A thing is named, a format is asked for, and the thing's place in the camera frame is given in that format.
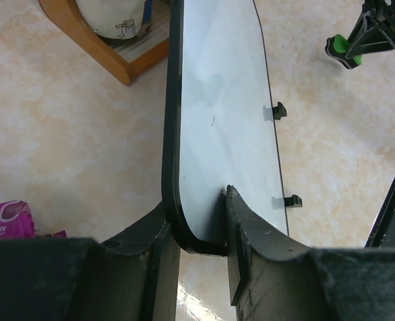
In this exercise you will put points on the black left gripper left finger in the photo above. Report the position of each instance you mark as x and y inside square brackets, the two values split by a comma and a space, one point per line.
[143, 274]

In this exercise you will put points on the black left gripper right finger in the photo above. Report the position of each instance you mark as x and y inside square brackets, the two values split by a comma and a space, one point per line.
[270, 275]

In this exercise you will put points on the white paper bag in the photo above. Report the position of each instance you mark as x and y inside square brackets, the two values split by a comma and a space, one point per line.
[117, 19]

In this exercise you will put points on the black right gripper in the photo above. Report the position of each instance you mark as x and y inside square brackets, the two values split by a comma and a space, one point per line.
[374, 31]

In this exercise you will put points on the purple snack package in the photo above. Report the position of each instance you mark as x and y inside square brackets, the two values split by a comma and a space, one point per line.
[16, 222]

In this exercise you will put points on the black-framed whiteboard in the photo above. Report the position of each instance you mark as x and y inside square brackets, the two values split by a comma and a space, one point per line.
[219, 129]

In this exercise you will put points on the orange wooden shelf rack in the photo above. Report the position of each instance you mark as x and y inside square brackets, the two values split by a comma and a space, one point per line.
[126, 59]

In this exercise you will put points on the green bone-shaped whiteboard eraser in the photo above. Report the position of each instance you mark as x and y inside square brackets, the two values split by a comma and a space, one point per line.
[336, 47]

